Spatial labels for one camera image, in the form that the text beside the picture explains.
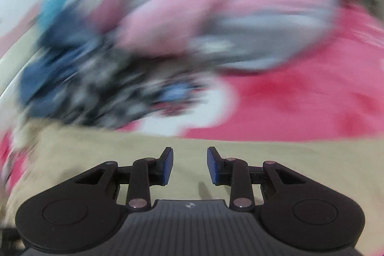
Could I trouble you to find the khaki pants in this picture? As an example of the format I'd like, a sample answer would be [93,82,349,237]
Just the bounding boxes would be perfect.
[0,119,384,256]

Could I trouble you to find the black and white plaid shirt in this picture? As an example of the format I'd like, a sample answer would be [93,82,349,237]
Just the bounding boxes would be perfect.
[57,37,210,130]

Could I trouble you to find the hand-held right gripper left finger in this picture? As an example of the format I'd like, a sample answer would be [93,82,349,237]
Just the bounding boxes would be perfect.
[73,147,174,212]

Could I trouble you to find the pink floral bed blanket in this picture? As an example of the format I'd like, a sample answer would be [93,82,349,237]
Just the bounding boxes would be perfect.
[0,8,384,193]

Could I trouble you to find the white and pink headboard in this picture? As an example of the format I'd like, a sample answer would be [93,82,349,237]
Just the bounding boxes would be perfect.
[0,1,45,94]

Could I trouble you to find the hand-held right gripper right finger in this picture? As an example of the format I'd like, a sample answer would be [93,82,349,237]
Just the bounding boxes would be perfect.
[207,146,306,211]

